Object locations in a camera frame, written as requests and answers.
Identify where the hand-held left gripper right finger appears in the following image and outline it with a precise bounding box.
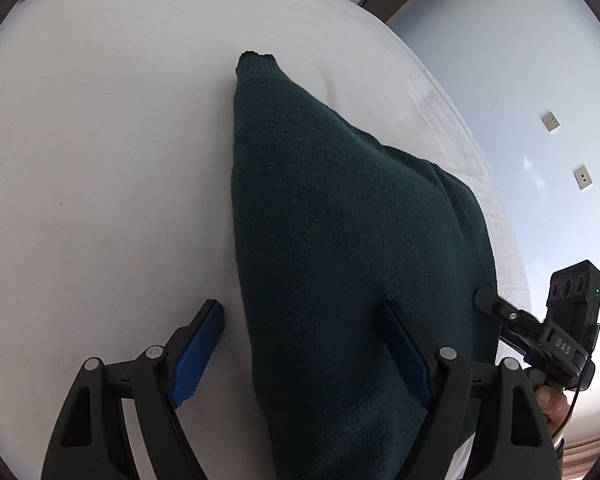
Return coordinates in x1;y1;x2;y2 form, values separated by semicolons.
382;300;562;480

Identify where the person's right hand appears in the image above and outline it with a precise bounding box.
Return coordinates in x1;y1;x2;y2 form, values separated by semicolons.
536;384;574;422

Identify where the dark green knit sweater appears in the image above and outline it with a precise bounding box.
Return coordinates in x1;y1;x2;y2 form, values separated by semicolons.
228;50;499;480

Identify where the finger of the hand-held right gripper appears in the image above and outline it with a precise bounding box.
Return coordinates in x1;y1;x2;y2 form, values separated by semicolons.
473;288;548;357

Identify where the white bed sheet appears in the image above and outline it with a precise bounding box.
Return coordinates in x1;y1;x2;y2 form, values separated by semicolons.
0;0;532;480

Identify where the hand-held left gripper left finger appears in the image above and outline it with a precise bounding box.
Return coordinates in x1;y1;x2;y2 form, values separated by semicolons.
41;298;225;480

